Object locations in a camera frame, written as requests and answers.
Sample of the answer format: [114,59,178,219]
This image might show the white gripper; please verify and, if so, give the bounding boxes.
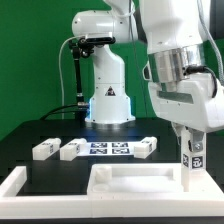
[148,74,224,153]

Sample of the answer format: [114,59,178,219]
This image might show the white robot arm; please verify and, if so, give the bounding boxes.
[72,0,224,151]

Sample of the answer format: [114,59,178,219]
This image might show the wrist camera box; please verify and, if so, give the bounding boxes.
[142,63,153,82]

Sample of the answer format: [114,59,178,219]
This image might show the fiducial marker sheet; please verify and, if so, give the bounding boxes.
[87,142,134,156]

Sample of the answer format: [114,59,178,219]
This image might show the white desk tabletop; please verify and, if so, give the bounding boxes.
[87,163,224,201]

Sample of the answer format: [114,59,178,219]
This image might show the black cables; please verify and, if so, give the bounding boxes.
[39,103,88,121]

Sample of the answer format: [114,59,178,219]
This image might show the white U-shaped fence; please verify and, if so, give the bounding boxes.
[0,166,224,219]

